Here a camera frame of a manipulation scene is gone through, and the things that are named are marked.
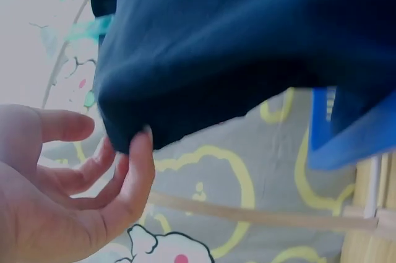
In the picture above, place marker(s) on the person's left hand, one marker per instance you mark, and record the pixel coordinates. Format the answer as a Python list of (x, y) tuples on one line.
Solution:
[(40, 213)]

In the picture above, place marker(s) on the person's left fingers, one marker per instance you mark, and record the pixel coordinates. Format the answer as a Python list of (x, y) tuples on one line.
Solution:
[(88, 174)]

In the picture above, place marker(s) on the person's left thumb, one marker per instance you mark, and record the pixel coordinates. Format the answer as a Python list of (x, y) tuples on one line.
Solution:
[(66, 125)]

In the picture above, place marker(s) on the dark navy cloth garment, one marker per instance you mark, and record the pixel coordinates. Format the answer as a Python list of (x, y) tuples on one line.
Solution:
[(185, 58)]

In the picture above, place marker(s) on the teal strip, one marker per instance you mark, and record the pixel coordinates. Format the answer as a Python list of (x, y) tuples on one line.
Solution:
[(103, 24)]

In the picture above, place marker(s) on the blue plastic frame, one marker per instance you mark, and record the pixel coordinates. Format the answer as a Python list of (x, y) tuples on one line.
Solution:
[(328, 157)]

